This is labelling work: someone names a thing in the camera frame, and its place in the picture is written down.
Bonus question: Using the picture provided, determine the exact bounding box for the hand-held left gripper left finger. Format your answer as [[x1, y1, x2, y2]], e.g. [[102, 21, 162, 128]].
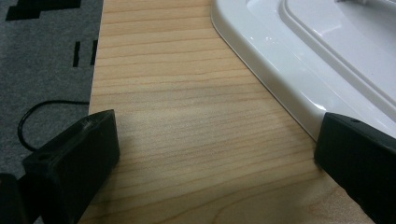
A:
[[21, 109, 120, 224]]

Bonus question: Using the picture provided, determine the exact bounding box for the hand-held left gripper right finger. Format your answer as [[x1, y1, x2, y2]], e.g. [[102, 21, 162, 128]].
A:
[[313, 112, 396, 224]]

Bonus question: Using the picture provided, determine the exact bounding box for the white box lid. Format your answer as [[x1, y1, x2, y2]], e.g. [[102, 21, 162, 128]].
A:
[[210, 0, 396, 141]]

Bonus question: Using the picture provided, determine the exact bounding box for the black floor tape strip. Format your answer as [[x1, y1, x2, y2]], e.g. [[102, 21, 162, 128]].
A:
[[72, 40, 81, 68], [90, 39, 99, 66]]

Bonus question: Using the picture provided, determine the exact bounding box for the black stand base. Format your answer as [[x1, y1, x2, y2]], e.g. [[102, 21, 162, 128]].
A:
[[5, 0, 82, 21]]

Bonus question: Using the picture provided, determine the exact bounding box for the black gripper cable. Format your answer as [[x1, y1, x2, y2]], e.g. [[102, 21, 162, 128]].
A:
[[17, 99, 91, 153]]

